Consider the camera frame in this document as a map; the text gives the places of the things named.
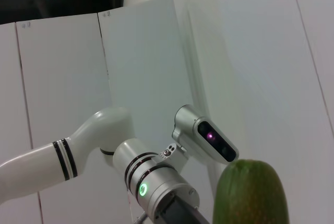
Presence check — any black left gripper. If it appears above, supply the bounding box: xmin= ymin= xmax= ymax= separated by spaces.
xmin=163 ymin=195 xmax=212 ymax=224

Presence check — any green cucumber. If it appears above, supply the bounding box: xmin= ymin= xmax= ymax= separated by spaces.
xmin=212 ymin=159 xmax=289 ymax=224

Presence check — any left arm cable metal plug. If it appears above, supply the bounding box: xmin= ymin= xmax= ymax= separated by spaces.
xmin=132 ymin=208 xmax=148 ymax=224

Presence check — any grey head camera bracket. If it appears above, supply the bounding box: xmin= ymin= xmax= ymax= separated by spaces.
xmin=153 ymin=143 xmax=190 ymax=169

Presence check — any silver head camera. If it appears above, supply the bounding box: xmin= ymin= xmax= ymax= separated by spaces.
xmin=171 ymin=104 xmax=240 ymax=163

